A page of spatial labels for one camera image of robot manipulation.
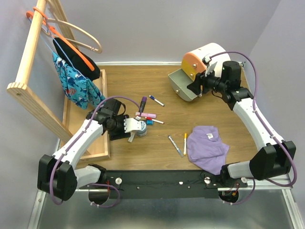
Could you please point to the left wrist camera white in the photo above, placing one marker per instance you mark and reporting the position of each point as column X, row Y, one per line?
column 131, row 124

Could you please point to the purple black highlighter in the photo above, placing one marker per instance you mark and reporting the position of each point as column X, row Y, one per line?
column 142, row 104

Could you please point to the grey silver pen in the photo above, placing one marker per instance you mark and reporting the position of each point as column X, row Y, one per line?
column 175, row 146

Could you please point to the orange hanger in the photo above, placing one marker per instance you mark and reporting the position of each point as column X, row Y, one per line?
column 52, row 31

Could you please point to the blue shark pattern garment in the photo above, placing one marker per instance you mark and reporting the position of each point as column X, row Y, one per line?
column 78, row 88

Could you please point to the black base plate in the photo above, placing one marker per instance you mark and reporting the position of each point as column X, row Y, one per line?
column 162, row 184

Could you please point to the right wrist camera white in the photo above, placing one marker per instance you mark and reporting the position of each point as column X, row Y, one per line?
column 209, row 63

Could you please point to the black garment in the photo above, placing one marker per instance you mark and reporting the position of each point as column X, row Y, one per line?
column 71, row 57

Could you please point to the blue capped white marker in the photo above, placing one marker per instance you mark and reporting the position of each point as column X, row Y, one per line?
column 157, row 101

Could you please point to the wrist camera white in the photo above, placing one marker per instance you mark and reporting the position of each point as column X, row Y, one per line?
column 131, row 124
column 209, row 63

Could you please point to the wooden hanger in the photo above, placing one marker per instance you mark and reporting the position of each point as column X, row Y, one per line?
column 59, row 18

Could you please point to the grey white eraser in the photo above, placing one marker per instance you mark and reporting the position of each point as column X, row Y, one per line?
column 131, row 137

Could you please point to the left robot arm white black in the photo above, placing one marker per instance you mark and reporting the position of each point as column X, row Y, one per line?
column 57, row 174

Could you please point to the blue small cap eraser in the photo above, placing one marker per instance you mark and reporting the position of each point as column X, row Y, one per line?
column 149, row 122

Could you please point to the wooden clothes rack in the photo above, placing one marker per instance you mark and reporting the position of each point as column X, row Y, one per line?
column 23, row 137

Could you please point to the yellow white pen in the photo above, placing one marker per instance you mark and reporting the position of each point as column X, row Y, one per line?
column 185, row 144

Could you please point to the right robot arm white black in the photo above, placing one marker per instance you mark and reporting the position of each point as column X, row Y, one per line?
column 275, row 155

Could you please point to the pink highlighter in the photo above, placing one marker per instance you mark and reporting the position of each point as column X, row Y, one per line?
column 149, row 115

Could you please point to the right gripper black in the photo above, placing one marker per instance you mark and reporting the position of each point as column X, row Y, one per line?
column 200, row 79

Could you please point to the red capped white marker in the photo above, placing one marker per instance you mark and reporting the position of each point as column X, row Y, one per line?
column 154, row 120

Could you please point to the grey bottom drawer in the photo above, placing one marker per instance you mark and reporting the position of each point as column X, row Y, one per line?
column 179, row 81

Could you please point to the purple cloth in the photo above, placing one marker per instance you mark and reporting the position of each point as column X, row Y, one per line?
column 206, row 150

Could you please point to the round blue tin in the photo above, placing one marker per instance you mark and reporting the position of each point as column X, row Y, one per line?
column 143, row 131

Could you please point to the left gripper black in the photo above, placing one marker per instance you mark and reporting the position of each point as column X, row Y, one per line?
column 120, row 134

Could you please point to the aluminium rail frame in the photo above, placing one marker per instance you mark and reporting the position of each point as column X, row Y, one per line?
column 265, row 206

